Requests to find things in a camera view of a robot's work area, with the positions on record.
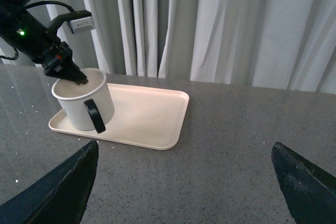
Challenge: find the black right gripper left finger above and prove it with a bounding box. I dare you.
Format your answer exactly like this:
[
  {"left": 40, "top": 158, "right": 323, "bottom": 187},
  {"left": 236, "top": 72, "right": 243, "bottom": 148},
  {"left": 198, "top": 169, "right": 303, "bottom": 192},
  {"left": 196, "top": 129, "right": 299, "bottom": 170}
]
[{"left": 1, "top": 141, "right": 99, "bottom": 223}]

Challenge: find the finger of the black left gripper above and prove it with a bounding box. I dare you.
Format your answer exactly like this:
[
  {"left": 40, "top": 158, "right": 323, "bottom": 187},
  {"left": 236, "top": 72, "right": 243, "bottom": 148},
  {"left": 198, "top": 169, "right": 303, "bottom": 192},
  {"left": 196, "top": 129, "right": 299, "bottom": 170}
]
[{"left": 54, "top": 57, "right": 88, "bottom": 84}]

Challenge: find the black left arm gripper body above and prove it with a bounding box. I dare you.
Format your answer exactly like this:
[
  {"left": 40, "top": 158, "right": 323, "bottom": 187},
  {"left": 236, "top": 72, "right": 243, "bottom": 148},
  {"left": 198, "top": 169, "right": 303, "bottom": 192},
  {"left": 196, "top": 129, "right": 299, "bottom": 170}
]
[{"left": 34, "top": 41, "right": 72, "bottom": 77}]

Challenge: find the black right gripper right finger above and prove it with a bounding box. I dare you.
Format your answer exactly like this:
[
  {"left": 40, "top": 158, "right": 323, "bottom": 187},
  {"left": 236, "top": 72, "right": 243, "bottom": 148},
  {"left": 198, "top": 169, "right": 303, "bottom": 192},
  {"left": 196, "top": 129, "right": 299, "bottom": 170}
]
[{"left": 271, "top": 142, "right": 335, "bottom": 223}]

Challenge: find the white smiley mug black handle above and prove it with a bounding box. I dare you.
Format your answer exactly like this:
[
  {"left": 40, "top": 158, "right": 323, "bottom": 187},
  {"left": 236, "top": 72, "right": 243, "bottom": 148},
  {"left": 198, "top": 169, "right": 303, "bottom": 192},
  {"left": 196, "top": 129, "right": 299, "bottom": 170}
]
[{"left": 51, "top": 68, "right": 114, "bottom": 134}]

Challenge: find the pink rectangular tray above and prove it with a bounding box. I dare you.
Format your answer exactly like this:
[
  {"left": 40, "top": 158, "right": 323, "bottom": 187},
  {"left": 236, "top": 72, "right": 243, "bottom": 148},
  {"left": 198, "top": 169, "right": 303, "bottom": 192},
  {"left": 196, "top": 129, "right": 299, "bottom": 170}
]
[{"left": 48, "top": 83, "right": 190, "bottom": 150}]

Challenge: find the grey-white curtain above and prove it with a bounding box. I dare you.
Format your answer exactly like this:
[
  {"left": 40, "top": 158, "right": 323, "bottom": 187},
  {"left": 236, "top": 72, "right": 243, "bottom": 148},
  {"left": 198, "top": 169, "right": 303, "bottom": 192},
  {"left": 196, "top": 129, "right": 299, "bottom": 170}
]
[{"left": 0, "top": 0, "right": 336, "bottom": 94}]

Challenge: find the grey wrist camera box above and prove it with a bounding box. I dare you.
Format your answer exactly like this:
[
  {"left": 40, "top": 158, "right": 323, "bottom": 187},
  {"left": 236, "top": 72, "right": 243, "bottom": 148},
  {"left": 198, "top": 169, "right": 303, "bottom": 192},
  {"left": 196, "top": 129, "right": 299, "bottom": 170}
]
[{"left": 68, "top": 16, "right": 95, "bottom": 34}]

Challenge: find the black cable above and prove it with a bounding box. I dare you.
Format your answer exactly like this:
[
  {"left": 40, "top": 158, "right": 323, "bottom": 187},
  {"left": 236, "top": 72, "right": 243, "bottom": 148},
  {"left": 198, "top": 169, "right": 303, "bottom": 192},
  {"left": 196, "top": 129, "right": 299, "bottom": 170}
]
[{"left": 0, "top": 0, "right": 77, "bottom": 61}]

